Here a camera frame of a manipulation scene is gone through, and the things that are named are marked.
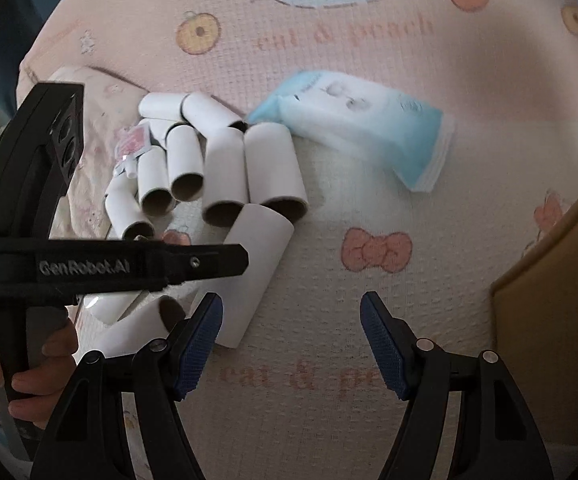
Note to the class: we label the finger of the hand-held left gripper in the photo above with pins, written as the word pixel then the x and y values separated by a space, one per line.
pixel 209 262

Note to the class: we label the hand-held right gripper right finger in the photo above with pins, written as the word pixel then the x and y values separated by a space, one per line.
pixel 381 347

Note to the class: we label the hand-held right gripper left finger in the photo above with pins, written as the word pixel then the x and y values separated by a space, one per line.
pixel 201 347

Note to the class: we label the large white cardboard tube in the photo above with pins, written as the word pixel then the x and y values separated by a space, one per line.
pixel 264 237

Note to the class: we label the pile of paper tubes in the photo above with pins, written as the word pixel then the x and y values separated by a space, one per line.
pixel 224 180

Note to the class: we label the brown cardboard box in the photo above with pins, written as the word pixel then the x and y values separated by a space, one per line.
pixel 559 320

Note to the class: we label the person's left hand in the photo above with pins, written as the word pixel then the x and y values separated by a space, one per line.
pixel 44 385

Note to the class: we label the small pink sachet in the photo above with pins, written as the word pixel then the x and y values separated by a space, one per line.
pixel 134 142

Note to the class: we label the pink cartoon printed blanket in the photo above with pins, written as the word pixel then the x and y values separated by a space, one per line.
pixel 319 185

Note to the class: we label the blue tissue pack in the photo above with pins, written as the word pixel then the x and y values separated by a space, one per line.
pixel 369 125

